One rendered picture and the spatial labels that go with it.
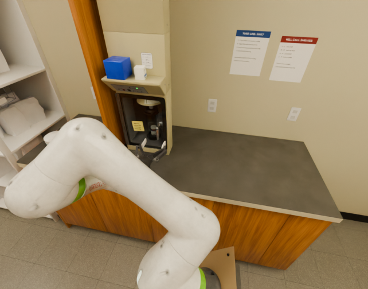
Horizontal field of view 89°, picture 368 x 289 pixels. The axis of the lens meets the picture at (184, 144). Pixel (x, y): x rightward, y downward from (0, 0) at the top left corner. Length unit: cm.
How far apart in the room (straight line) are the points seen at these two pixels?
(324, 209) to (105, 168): 118
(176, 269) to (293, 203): 86
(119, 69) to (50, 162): 66
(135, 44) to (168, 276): 99
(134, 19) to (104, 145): 74
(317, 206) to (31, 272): 223
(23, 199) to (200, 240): 43
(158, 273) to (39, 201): 34
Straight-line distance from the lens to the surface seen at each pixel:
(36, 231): 250
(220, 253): 79
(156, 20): 105
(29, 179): 53
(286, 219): 137
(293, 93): 161
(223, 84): 151
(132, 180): 49
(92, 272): 207
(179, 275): 61
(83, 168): 50
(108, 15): 114
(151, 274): 62
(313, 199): 137
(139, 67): 103
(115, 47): 115
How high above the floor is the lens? 185
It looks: 38 degrees down
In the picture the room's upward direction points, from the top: 2 degrees clockwise
